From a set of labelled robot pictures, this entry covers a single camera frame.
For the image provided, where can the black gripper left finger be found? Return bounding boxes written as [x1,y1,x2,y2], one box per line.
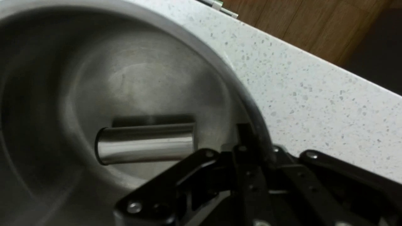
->
[114,148,234,226]

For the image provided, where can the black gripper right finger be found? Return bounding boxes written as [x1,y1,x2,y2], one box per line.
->
[274,146,402,226]

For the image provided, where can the silver saucepan with long handle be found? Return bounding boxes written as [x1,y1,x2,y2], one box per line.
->
[0,0,271,226]

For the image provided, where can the small steel cylinder in pot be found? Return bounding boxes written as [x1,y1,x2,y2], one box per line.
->
[95,123,197,166]

